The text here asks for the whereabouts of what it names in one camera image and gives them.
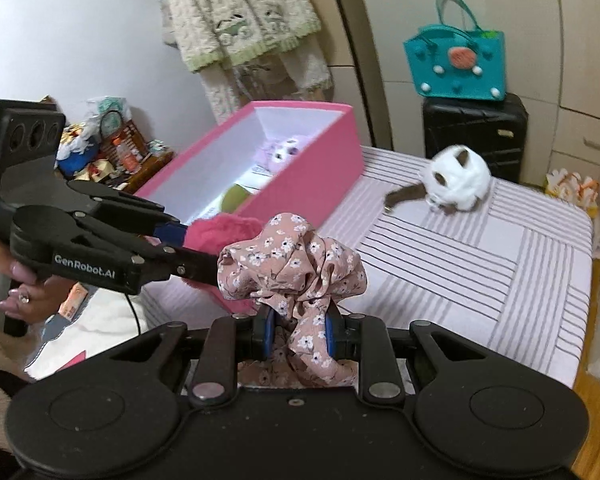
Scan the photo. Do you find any red strawberry plush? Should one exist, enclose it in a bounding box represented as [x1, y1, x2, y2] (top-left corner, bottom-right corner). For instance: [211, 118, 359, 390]
[182, 213, 266, 307]

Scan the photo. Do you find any white cloth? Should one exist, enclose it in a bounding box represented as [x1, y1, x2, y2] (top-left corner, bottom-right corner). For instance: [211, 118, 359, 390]
[25, 285, 157, 382]

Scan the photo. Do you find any white plush with brown ears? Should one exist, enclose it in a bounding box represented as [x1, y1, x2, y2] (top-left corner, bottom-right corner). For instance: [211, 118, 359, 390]
[382, 144, 494, 219]

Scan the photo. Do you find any person's left hand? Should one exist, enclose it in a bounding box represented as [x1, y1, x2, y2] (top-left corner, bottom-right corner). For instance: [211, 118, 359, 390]
[0, 237, 84, 322]

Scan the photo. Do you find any pink cardboard box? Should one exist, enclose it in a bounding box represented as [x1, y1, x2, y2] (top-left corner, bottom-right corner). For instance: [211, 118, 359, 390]
[132, 99, 366, 242]

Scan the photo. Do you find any blue white wipes pack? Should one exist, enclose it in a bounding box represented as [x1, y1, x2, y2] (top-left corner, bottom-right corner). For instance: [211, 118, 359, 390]
[237, 162, 276, 189]

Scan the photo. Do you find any orange white plush toy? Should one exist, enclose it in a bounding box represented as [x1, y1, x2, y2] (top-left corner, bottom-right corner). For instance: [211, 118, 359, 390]
[544, 167, 600, 211]

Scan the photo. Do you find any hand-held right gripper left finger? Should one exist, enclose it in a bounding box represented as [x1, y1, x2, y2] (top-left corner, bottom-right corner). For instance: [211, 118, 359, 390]
[106, 305, 277, 408]

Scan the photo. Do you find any wicker basket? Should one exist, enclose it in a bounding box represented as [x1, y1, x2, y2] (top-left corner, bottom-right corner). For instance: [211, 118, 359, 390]
[100, 117, 176, 187]

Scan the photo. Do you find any green round plush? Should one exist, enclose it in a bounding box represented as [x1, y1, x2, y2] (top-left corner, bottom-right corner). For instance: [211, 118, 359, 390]
[219, 183, 261, 214]

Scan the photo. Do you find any teal felt tote bag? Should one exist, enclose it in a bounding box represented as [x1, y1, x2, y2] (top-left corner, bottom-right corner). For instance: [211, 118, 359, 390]
[403, 0, 506, 104]

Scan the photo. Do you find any orange packet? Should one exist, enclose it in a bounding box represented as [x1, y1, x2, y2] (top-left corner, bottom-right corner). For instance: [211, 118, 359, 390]
[59, 282, 91, 322]

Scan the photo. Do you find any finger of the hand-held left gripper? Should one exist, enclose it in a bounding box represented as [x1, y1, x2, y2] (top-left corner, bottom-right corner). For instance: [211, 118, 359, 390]
[67, 178, 190, 249]
[130, 244, 222, 290]

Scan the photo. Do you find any striped bedsheet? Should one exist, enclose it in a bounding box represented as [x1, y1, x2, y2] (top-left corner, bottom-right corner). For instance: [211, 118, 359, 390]
[140, 144, 595, 392]

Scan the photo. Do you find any black cable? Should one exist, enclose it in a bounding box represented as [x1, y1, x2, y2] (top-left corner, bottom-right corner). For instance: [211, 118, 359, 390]
[124, 292, 144, 337]

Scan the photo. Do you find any pink floral scrunchie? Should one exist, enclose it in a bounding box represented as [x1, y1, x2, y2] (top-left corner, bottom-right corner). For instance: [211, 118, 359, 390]
[215, 212, 369, 389]

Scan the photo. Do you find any black suitcase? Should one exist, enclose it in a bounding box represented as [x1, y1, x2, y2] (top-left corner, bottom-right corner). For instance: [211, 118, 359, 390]
[422, 92, 529, 184]

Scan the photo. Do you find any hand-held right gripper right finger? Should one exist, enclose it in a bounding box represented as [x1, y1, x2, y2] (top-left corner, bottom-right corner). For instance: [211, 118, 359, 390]
[323, 304, 477, 407]

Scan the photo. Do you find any grey three-door wardrobe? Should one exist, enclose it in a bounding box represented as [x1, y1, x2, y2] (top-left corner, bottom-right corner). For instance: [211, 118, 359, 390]
[352, 0, 600, 192]

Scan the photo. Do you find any purple plush toy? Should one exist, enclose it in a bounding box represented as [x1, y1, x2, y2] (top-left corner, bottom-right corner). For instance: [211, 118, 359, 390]
[257, 134, 314, 174]

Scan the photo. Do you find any pile of small clutter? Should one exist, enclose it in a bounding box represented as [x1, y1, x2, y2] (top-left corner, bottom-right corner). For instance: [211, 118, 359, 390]
[55, 95, 131, 186]

